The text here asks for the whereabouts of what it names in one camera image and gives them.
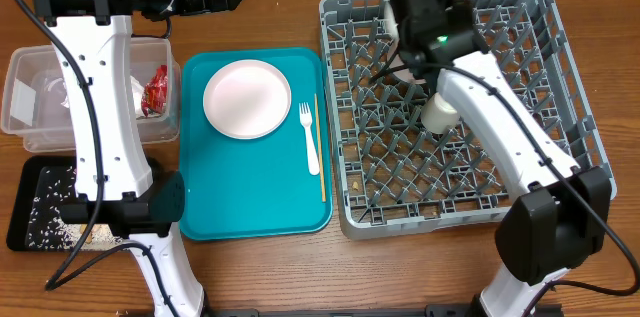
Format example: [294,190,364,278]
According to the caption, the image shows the grey dishwasher rack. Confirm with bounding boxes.
[319,0,609,240]

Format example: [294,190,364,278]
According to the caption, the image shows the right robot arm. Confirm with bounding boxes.
[387,0,612,316]

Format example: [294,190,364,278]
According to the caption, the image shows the white plastic fork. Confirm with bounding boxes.
[299,102,320,175]

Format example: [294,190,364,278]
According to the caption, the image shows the black tray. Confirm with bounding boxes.
[5,155,166,253]

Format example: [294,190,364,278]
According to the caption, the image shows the rice and peanuts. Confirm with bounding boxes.
[25,164,126,250]

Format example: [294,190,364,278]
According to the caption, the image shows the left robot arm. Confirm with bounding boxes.
[26,0,242,316]

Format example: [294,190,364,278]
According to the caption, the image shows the red snack wrapper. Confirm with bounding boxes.
[141,65,168,117]

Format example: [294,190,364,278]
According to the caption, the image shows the small white plate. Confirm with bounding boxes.
[384,2,426,85]

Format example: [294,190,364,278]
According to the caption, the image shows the clear plastic bin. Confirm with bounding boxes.
[1,38,181,153]

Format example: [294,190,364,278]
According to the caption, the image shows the wooden chopstick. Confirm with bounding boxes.
[314,94,327,203]

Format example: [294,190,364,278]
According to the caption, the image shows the white paper cup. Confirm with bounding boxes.
[420,92,460,134]

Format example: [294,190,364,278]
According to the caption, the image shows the large pink plate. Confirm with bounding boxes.
[203,59,292,140]

